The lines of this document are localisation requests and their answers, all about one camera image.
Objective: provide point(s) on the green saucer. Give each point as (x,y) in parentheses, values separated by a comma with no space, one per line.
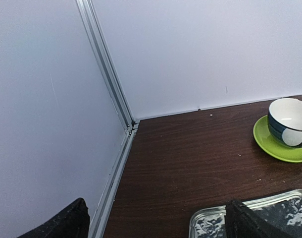
(271,146)

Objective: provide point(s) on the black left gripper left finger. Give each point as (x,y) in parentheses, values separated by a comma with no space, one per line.
(71,222)

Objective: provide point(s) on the left side frame rail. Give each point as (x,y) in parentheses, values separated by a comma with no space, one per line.
(101,215)

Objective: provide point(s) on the left aluminium frame post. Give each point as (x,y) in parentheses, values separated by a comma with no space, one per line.
(105,63)

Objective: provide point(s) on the dark white-lined cup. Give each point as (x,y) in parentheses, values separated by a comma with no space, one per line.
(285,121)

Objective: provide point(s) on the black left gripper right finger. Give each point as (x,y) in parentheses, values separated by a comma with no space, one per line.
(244,222)

